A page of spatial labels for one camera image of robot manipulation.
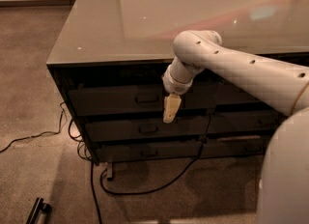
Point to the black metal object on floor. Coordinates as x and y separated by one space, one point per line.
40 209

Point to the dark grey drawer cabinet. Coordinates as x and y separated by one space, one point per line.
106 43

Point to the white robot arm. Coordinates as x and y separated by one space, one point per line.
284 184

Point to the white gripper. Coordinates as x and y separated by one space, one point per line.
175 86

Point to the metal cabinet leg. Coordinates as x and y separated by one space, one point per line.
109 171

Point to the dark grey drawer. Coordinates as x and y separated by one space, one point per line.
235 146
225 94
149 151
243 121
144 129
136 98

